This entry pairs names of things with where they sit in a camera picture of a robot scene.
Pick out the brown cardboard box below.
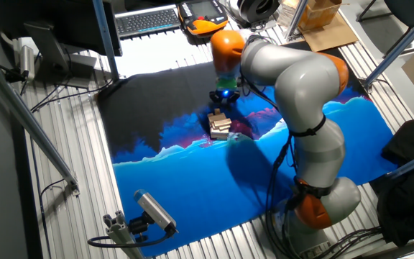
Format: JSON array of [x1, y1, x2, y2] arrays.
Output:
[[298, 0, 343, 32]]

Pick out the dark office chair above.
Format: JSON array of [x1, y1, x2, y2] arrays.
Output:
[[356, 0, 414, 59]]

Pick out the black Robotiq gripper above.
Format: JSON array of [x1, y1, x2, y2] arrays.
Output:
[[208, 88, 242, 105]]

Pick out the thin black desk cables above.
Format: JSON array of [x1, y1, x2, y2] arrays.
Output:
[[30, 78, 115, 113]]

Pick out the black computer monitor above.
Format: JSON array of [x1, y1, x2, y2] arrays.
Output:
[[0, 0, 124, 89]]

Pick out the black round spool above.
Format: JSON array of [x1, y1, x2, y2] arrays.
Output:
[[237, 0, 281, 24]]

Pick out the black camera cable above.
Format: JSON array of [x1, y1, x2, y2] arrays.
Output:
[[87, 224, 174, 250]]

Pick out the black computer keyboard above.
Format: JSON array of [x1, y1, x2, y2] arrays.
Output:
[[115, 5, 181, 39]]

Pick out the silver camera blue end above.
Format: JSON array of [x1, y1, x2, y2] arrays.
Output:
[[133, 189, 178, 233]]

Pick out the green wrist mounting plate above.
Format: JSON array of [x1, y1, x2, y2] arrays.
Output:
[[215, 77, 239, 91]]

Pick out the black cables at base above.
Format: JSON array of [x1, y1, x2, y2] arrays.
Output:
[[314, 225, 385, 259]]

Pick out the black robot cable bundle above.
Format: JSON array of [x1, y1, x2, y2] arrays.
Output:
[[239, 35, 301, 259]]

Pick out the aluminium frame post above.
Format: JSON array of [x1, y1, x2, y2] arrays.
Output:
[[91, 0, 122, 82], [285, 0, 309, 41]]

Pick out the flat brown cardboard sheet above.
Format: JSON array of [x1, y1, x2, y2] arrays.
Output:
[[298, 14, 359, 53]]

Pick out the black strap on arm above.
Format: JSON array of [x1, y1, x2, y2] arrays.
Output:
[[288, 114, 327, 139], [292, 177, 333, 200]]

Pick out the black cloth bag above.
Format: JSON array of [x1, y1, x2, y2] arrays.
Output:
[[374, 119, 414, 247]]

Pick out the blue black printed cloth mat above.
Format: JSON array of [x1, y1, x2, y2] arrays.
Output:
[[97, 41, 398, 257]]

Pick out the wooden Jenga block tower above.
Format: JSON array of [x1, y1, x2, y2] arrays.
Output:
[[207, 112, 233, 141]]

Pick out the short aluminium profile stand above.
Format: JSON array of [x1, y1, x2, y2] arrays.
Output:
[[102, 210, 145, 259]]

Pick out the small silver camera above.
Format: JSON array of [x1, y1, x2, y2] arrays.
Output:
[[19, 45, 36, 82]]

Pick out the black camera ball mount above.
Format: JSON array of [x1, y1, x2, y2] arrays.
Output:
[[127, 212, 151, 242]]

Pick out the orange black teach pendant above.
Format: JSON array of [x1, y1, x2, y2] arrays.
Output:
[[178, 0, 229, 37]]

